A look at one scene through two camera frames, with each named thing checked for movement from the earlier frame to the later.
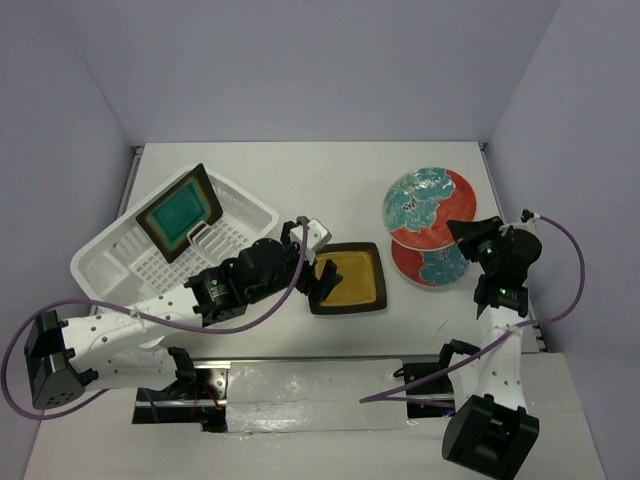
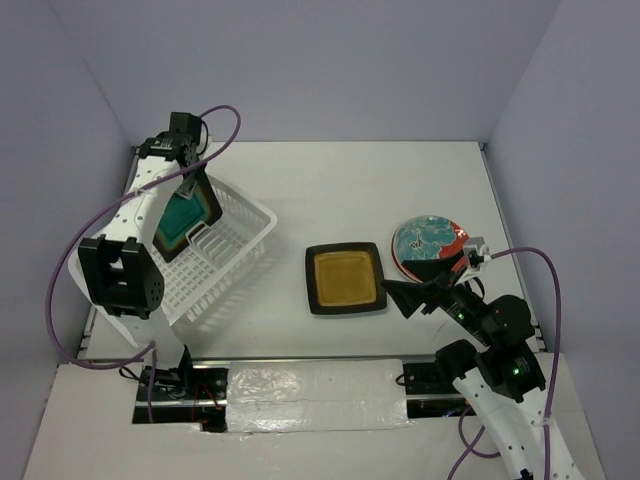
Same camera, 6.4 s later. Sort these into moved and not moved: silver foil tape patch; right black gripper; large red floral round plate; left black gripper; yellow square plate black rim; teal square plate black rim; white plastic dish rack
Moved: left black gripper; large red floral round plate; right black gripper
Not moved: teal square plate black rim; silver foil tape patch; yellow square plate black rim; white plastic dish rack
